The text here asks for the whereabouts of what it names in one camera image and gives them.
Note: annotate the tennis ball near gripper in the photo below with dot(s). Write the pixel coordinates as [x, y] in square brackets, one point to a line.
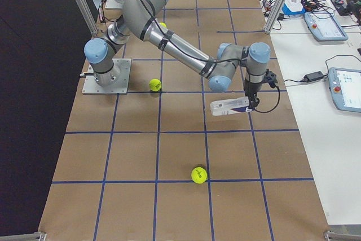
[155, 85]

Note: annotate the black power adapter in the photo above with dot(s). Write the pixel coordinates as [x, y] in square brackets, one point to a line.
[310, 77]

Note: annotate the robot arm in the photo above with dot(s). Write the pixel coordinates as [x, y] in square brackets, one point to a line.
[139, 18]

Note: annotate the aluminium frame post right side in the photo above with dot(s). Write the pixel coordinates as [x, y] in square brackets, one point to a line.
[279, 1]

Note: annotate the tennis ball front of table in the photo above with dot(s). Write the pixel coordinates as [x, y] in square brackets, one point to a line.
[199, 175]

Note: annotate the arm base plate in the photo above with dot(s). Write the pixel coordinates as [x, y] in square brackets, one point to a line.
[114, 4]
[116, 81]

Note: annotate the tennis ball at centre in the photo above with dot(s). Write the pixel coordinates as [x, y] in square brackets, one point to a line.
[163, 24]

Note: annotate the clear tennis ball can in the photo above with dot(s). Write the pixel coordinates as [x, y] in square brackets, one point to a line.
[230, 106]

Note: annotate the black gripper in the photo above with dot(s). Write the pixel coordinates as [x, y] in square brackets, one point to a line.
[250, 90]

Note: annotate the teach pendant far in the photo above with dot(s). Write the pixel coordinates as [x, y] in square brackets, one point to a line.
[324, 27]

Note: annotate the teach pendant near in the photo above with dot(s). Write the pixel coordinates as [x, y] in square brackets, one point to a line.
[344, 85]

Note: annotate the teach pendant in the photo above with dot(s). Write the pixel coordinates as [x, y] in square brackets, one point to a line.
[324, 27]
[344, 85]

